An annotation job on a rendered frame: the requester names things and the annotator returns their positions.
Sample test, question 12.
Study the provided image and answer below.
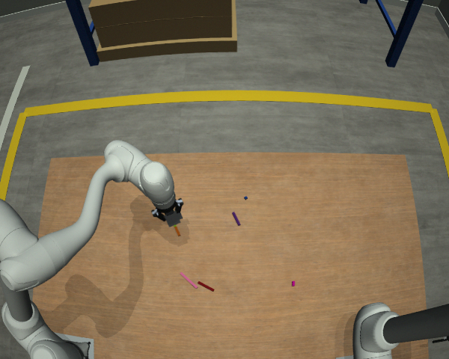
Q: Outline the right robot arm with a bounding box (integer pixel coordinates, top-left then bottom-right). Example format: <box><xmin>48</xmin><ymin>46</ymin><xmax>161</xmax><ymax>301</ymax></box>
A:
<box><xmin>352</xmin><ymin>302</ymin><xmax>449</xmax><ymax>359</ymax></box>

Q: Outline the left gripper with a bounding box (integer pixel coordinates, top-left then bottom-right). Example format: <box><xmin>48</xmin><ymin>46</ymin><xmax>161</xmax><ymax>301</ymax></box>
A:
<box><xmin>151</xmin><ymin>198</ymin><xmax>184</xmax><ymax>221</ymax></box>

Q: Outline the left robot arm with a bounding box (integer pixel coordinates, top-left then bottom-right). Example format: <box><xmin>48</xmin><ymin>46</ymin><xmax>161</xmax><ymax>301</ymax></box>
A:
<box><xmin>0</xmin><ymin>140</ymin><xmax>176</xmax><ymax>359</ymax></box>

